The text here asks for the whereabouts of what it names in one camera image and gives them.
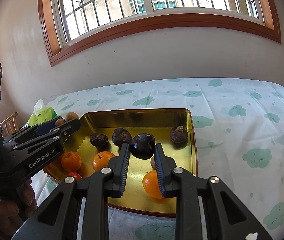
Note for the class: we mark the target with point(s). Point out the green tissue box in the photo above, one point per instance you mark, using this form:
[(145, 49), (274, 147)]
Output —
[(41, 116)]

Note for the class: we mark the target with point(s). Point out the wooden framed barred window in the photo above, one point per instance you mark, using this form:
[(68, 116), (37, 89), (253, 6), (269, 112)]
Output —
[(157, 25)]

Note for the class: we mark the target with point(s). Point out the small brown longan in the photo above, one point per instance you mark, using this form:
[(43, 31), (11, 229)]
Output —
[(153, 162), (71, 116), (59, 122)]

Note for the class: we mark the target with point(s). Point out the person's left hand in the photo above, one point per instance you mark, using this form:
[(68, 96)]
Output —
[(1, 210)]

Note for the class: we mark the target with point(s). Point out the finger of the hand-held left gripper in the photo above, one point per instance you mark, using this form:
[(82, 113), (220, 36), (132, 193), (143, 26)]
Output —
[(69, 127), (45, 127)]

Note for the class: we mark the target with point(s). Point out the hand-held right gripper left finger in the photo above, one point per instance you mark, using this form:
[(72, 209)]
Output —
[(125, 170)]

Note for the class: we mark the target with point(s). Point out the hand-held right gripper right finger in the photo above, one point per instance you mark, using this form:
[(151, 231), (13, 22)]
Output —
[(160, 172)]

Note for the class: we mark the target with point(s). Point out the cloud print tablecloth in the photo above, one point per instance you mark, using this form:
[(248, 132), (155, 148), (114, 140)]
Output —
[(232, 100)]

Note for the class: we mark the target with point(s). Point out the red tomato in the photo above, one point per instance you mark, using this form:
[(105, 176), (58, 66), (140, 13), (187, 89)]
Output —
[(73, 175)]

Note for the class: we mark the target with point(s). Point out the shiny dark water chestnut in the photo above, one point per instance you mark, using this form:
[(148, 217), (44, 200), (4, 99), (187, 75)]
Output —
[(142, 146)]

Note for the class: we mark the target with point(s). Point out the light wooden chair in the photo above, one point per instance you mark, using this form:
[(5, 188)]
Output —
[(8, 121)]

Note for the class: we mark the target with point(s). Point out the red and gold tin box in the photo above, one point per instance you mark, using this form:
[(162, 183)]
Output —
[(137, 120)]

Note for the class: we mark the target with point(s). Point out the wrinkled dark water chestnut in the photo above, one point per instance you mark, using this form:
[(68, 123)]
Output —
[(179, 134), (98, 140)]

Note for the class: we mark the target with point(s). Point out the purple wrinkled passion fruit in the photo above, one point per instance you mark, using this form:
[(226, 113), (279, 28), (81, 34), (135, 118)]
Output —
[(121, 136)]

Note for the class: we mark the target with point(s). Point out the orange mandarin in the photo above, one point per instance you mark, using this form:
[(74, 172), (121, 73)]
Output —
[(71, 161), (150, 183), (101, 160)]

